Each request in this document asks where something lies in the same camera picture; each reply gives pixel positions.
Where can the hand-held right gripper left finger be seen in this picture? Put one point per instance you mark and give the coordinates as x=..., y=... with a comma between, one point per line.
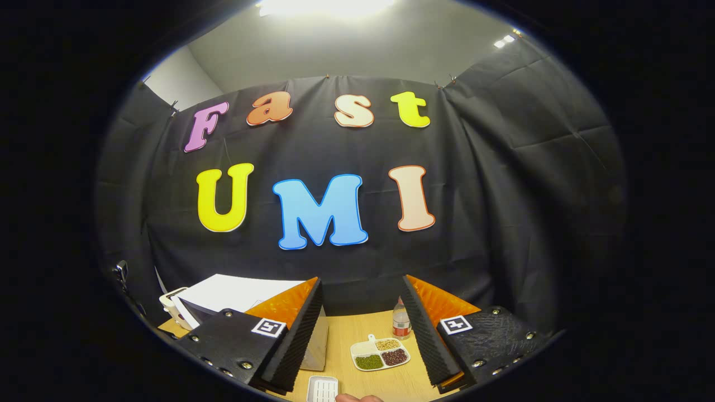
x=285, y=352

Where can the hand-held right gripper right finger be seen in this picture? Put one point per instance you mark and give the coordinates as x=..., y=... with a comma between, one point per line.
x=430, y=335

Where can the white microwave oven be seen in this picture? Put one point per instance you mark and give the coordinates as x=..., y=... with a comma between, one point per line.
x=223, y=290

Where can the clear plastic bottle red label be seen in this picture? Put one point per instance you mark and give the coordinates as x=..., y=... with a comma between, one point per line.
x=399, y=326

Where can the white rectangular tray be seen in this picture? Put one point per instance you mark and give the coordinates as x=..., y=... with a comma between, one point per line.
x=322, y=389

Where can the white divided dish of beans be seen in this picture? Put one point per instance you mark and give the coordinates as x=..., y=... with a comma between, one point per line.
x=380, y=354

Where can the white toaster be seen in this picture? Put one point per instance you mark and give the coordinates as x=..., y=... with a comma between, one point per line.
x=170, y=304

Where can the black backdrop cloth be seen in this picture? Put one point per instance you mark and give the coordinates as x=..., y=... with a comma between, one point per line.
x=503, y=195

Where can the small ceiling light panel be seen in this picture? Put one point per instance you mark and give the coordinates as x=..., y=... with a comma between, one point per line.
x=504, y=41

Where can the large ceiling light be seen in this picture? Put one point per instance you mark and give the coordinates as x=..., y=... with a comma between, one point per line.
x=327, y=6

